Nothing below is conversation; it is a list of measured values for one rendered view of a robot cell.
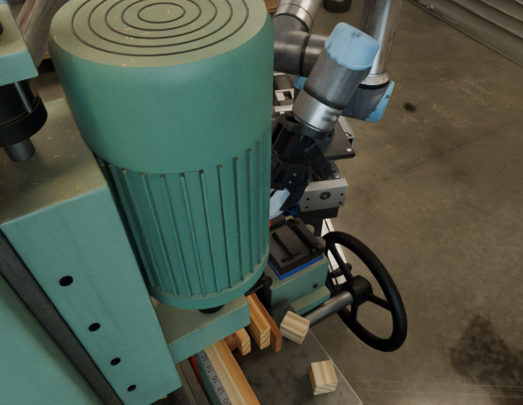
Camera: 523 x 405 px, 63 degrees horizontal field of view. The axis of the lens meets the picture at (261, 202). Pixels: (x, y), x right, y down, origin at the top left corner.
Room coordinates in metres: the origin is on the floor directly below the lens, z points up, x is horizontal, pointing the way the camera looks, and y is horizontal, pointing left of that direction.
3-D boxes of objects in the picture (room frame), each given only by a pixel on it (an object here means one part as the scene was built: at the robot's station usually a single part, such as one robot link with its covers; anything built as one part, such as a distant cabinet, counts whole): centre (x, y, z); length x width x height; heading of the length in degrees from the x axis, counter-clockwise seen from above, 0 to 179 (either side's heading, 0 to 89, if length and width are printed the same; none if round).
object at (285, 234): (0.52, -0.04, 0.99); 0.13 x 0.11 x 0.06; 31
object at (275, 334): (0.43, 0.03, 0.93); 0.24 x 0.01 x 0.06; 31
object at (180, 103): (0.33, 0.08, 1.35); 0.18 x 0.18 x 0.31
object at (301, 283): (0.51, -0.04, 0.92); 0.15 x 0.13 x 0.09; 31
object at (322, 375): (0.27, -0.10, 0.92); 0.04 x 0.04 x 0.04; 10
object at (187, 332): (0.33, 0.10, 1.03); 0.14 x 0.07 x 0.09; 121
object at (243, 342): (0.41, 0.08, 0.93); 0.20 x 0.02 x 0.06; 31
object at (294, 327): (0.36, -0.06, 0.92); 0.04 x 0.03 x 0.04; 61
